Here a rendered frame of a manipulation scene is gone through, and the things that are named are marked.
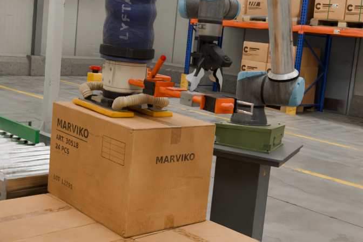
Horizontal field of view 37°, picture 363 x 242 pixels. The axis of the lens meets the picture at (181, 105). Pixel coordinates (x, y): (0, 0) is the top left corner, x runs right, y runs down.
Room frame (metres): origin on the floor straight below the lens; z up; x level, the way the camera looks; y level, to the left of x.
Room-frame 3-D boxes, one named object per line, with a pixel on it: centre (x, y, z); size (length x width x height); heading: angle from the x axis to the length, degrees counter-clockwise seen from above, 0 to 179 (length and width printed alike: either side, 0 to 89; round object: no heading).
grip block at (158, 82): (2.06, 0.09, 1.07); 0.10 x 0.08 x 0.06; 128
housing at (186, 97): (1.89, -0.04, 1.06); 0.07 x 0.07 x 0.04; 38
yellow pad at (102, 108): (2.20, 0.32, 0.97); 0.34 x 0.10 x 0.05; 38
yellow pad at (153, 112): (2.31, 0.17, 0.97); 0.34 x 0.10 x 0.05; 38
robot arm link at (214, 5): (1.97, -0.07, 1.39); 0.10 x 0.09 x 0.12; 152
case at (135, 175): (2.22, 0.20, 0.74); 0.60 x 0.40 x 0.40; 41
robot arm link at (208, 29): (1.96, -0.07, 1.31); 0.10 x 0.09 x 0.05; 135
